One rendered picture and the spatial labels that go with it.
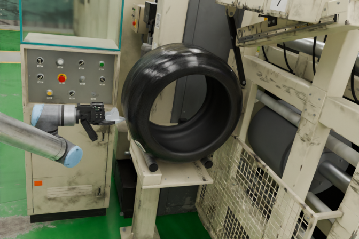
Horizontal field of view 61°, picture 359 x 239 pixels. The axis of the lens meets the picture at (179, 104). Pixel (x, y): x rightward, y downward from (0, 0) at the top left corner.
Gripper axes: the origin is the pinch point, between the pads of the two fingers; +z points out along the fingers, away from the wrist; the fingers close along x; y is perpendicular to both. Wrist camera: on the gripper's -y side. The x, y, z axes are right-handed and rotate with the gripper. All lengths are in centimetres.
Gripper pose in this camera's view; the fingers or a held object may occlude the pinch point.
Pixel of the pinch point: (122, 120)
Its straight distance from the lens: 139.1
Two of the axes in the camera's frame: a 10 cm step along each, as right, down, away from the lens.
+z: 9.4, 0.2, 3.4
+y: 1.5, -9.3, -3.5
